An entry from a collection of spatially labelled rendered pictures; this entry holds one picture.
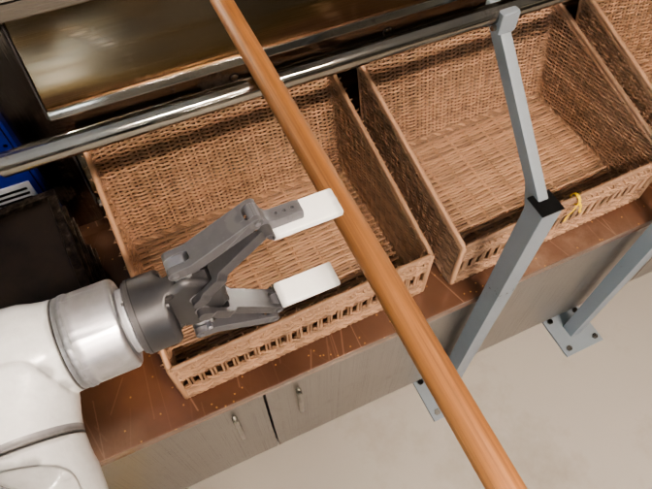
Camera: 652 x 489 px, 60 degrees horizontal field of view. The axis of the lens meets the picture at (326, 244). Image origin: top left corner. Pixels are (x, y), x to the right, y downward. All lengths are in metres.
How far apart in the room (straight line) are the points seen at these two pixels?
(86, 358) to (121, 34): 0.72
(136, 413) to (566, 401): 1.25
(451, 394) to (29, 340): 0.36
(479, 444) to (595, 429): 1.41
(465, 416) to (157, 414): 0.78
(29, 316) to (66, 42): 0.67
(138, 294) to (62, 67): 0.68
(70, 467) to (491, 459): 0.34
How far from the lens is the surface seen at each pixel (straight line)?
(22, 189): 1.29
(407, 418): 1.76
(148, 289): 0.54
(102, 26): 1.13
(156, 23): 1.14
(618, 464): 1.90
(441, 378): 0.51
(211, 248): 0.49
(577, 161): 1.58
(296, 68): 0.78
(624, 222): 1.51
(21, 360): 0.54
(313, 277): 0.63
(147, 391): 1.21
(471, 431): 0.51
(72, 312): 0.54
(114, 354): 0.54
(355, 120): 1.23
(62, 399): 0.55
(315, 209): 0.52
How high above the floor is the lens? 1.68
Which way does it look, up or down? 57 degrees down
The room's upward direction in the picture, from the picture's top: straight up
